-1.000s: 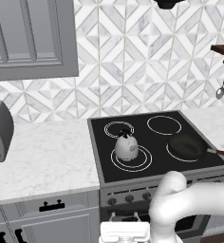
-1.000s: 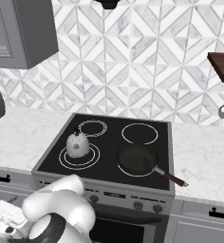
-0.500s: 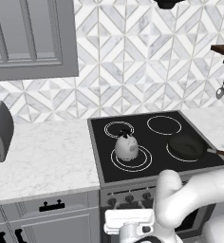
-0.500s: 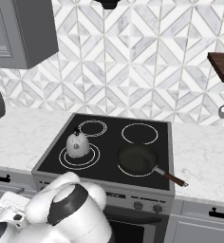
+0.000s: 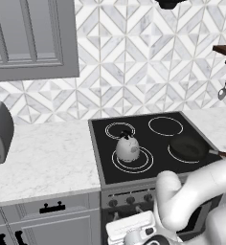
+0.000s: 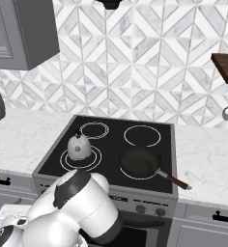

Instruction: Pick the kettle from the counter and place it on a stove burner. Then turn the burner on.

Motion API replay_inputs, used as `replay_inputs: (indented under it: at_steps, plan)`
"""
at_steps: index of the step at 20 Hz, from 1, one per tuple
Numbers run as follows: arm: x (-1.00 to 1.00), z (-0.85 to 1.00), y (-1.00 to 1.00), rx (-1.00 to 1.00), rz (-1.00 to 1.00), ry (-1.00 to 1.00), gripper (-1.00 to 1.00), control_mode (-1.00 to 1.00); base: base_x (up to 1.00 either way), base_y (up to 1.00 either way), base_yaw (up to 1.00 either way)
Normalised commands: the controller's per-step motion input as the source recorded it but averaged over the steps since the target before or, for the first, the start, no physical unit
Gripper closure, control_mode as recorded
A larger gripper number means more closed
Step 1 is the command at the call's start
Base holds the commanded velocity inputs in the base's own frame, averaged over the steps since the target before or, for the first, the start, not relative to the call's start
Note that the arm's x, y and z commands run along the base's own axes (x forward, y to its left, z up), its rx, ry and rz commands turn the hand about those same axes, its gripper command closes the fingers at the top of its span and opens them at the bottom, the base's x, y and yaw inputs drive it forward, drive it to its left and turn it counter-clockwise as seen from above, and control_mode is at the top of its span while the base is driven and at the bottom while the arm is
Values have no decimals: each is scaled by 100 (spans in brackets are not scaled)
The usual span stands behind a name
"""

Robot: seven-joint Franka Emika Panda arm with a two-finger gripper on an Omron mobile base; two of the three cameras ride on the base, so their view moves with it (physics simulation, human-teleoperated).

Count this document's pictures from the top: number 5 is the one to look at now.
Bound black oven door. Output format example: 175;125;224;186
101;200;222;245

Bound black drawer handle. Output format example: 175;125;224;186
38;201;67;214

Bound grey toaster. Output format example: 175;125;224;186
0;100;15;166

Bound metal ladle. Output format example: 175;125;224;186
216;62;226;101

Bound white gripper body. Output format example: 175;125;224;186
105;210;157;245

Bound black range hood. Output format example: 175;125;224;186
155;0;188;11

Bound grey drawer front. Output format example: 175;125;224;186
0;191;102;222

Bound grey wall cupboard door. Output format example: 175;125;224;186
0;0;80;82

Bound black frying pan brown handle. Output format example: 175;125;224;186
168;135;226;160

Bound white kettle with black lid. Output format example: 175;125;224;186
115;129;141;163

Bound black hob stove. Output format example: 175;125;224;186
87;110;226;245

